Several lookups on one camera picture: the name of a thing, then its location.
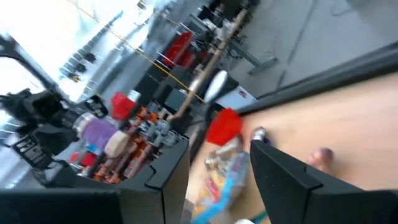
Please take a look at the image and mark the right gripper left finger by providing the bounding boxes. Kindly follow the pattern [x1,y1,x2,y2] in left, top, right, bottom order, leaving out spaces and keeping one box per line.
[0,138,191,224]

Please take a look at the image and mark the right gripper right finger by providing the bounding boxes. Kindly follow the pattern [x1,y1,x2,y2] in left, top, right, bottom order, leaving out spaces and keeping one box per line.
[249,139,398,224]

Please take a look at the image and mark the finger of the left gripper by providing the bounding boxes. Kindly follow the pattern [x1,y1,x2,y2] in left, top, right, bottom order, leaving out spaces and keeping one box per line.
[67,95,109,121]
[11,130,80,170]

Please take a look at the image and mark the purple label spice jar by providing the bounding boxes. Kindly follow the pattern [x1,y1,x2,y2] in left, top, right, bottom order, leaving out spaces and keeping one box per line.
[72,111,131,159]

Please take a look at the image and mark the silver spoon orange handle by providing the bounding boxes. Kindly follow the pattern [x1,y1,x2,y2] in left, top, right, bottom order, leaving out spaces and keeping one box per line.
[250,126,267,142]

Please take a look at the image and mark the blue yellow ramen packet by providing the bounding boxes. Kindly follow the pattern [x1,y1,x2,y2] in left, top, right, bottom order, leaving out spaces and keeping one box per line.
[190,151,251,224]

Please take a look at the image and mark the brown snack bar wrapper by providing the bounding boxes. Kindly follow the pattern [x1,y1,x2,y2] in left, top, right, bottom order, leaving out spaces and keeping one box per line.
[203,135,245,170]

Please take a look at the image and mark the red storage bins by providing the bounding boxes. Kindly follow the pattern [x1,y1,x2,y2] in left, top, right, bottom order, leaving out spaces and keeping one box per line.
[161,30,195,68]

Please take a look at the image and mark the red plastic cup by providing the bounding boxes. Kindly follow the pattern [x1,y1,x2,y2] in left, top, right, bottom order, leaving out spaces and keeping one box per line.
[205,107,244,147]

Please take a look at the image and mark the wooden pole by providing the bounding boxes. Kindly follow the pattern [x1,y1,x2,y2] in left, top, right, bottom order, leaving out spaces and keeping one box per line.
[167,8,249,123]

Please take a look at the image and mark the white trash can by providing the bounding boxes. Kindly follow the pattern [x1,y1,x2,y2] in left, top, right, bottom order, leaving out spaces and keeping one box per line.
[203,70,258,110]

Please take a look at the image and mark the grey metal stand foot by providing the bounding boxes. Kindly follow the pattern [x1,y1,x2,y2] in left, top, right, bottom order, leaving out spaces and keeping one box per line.
[229,43,279,75]

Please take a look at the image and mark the pink iridescent spoon teal handle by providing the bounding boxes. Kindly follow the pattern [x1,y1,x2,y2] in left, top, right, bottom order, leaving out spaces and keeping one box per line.
[307,147,335,174]

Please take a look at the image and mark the yellow cable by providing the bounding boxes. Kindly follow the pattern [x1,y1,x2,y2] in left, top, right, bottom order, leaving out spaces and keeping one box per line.
[67,0,206,103]

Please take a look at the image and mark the black aluminium table frame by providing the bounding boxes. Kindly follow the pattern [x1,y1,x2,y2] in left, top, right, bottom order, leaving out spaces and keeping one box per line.
[238,42,398,116]

